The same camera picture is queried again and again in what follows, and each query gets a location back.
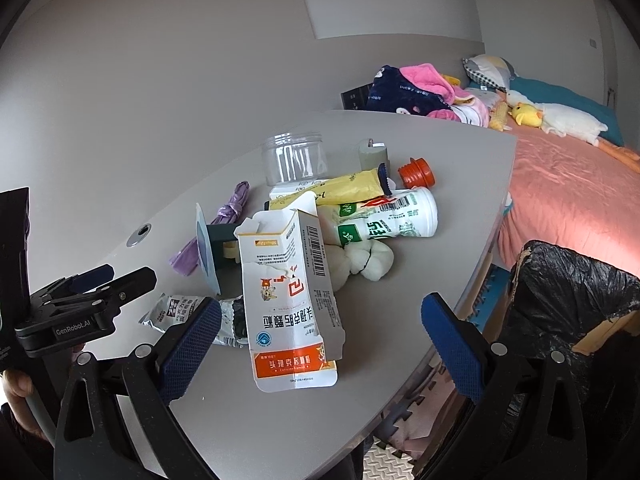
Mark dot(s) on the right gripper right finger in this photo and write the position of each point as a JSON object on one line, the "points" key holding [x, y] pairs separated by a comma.
{"points": [[520, 418]]}

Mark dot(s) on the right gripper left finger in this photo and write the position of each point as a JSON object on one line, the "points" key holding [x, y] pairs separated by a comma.
{"points": [[92, 440]]}

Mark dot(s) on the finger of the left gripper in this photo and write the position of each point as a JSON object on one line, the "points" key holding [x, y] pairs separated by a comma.
{"points": [[128, 287], [89, 280]]}

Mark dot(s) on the blue teal blister package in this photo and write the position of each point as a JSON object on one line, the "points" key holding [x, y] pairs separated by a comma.
{"points": [[218, 252]]}

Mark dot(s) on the silver foil wrapper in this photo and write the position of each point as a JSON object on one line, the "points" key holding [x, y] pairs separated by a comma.
{"points": [[228, 316]]}

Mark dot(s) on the white orange medicine box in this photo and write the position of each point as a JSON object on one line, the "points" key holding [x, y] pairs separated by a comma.
{"points": [[295, 333]]}

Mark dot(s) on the clear plastic jar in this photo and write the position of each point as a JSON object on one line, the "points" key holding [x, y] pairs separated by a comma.
{"points": [[292, 157]]}

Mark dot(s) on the white fluffy cloth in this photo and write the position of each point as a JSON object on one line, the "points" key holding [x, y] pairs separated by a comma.
{"points": [[371, 259]]}

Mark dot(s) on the white green drink bottle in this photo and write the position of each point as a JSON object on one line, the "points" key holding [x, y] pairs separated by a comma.
{"points": [[407, 213]]}

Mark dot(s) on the yellow snack bag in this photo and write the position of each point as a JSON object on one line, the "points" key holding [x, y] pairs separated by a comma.
{"points": [[350, 188]]}

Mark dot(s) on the orange ribbed bottle cap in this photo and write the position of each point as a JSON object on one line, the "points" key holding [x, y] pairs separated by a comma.
{"points": [[417, 174]]}

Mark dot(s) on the white thermometer box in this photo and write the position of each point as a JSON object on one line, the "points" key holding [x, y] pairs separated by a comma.
{"points": [[292, 187]]}

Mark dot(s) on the black lined trash bin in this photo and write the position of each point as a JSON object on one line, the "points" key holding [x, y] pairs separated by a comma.
{"points": [[563, 301]]}

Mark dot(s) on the person's left hand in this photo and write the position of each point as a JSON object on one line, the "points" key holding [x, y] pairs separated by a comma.
{"points": [[18, 388]]}

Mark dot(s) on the pink bed sheet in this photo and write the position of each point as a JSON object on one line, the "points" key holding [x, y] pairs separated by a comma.
{"points": [[569, 193]]}

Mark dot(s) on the white goose plush toy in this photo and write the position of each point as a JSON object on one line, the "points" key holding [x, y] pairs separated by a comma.
{"points": [[564, 120]]}

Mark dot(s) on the yellow duck plush toy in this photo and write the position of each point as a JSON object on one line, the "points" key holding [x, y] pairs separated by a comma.
{"points": [[525, 114]]}

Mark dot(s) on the pink fleece clothing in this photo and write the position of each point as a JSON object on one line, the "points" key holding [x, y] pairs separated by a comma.
{"points": [[462, 106]]}

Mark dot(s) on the navy cartoon blanket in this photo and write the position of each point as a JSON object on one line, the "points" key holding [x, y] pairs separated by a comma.
{"points": [[392, 93]]}

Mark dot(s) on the teal pillow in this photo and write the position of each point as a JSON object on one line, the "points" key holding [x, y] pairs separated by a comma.
{"points": [[542, 92]]}

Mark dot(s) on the checkered grey pillow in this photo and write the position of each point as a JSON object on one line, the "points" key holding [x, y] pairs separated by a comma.
{"points": [[489, 71]]}

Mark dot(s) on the silver desk cable grommet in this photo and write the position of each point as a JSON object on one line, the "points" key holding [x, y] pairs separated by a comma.
{"points": [[138, 235]]}

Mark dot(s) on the black wall socket panel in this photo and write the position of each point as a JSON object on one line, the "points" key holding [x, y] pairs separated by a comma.
{"points": [[356, 98]]}

